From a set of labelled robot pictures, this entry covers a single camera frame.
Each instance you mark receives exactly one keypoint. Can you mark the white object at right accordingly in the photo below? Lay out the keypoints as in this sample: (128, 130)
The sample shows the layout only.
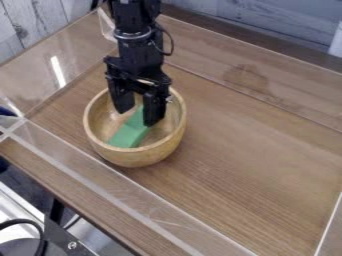
(336, 47)

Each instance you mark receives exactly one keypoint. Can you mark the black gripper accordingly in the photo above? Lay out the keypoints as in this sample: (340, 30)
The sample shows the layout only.
(136, 72)

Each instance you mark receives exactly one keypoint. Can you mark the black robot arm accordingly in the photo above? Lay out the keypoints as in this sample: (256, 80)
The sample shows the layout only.
(136, 17)

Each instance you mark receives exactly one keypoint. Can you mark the green rectangular block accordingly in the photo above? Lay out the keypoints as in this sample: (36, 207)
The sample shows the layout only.
(132, 131)

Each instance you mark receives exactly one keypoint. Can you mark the brown wooden bowl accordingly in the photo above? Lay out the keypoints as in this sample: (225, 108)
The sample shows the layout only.
(102, 121)

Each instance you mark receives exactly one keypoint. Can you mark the clear acrylic tray walls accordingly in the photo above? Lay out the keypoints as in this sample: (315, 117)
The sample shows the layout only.
(251, 188)

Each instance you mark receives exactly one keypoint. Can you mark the black metal table leg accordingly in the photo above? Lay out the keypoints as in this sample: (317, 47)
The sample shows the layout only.
(57, 211)

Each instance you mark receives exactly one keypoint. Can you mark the blue object at edge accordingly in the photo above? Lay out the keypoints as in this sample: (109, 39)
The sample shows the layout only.
(8, 112)

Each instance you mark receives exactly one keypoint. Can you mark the black bracket with screw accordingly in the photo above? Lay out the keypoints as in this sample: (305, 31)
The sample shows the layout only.
(61, 243)

